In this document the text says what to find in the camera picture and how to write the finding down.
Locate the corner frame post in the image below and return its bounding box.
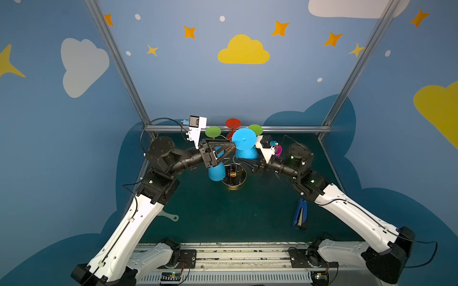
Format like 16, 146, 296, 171
322, 0, 401, 133
84, 0, 150, 126

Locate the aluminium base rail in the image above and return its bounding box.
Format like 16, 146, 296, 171
138, 241, 382, 286

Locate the blue wine glass front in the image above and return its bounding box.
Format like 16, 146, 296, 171
232, 128, 258, 159

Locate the pink wine glass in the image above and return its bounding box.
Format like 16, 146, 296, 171
275, 144, 283, 156

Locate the green wine glass right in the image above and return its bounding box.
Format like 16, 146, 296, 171
248, 124, 264, 136

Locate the left corner frame post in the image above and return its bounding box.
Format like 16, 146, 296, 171
84, 0, 150, 126

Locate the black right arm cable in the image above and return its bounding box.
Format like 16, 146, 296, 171
314, 199, 439, 269

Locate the blue wine glass rear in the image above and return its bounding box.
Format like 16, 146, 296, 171
208, 151, 225, 182

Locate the red wine glass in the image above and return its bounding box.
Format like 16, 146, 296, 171
225, 118, 241, 141

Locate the right corner frame post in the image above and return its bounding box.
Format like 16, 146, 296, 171
322, 0, 401, 133

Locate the green wine glass left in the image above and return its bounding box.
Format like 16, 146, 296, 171
205, 126, 221, 139

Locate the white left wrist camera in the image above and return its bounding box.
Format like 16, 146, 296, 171
182, 116, 208, 149

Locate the grey dish brush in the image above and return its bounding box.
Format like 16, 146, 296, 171
158, 210, 180, 222

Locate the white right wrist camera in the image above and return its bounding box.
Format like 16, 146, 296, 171
255, 135, 277, 163

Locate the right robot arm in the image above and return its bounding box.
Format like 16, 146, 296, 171
254, 143, 415, 284

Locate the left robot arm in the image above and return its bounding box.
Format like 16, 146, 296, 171
71, 137, 236, 286

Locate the green wine glass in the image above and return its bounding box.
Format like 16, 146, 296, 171
248, 124, 264, 136
205, 126, 221, 139

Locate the aluminium frame rear rail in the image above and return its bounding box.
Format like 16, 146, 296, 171
145, 125, 332, 133

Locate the blue wine glass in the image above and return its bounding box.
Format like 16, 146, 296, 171
232, 128, 258, 159
208, 151, 225, 182

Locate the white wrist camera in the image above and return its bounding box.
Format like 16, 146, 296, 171
255, 135, 277, 163
182, 116, 208, 149

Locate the black left camera cable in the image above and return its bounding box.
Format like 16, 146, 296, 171
139, 117, 190, 154

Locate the gold wire glass rack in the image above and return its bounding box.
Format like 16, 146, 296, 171
221, 149, 259, 190

